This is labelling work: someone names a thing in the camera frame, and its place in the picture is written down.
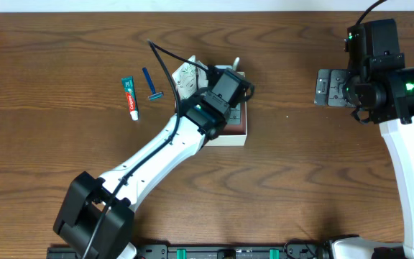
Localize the green white toothbrush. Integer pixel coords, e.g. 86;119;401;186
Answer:
231;57;240;71

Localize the white Pantene tube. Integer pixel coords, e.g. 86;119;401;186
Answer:
172;63;208;99

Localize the blue disposable razor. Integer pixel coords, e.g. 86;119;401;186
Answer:
142;67;164;101

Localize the Colgate toothpaste tube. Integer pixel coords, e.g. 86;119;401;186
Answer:
121;76;139;121

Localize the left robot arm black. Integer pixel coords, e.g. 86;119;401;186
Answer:
53;66;254;258

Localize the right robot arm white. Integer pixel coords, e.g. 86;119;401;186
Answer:
314;19;414;258

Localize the white box pink interior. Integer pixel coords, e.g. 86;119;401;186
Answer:
173;64;248;147

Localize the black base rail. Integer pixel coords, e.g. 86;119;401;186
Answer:
47;237;337;259

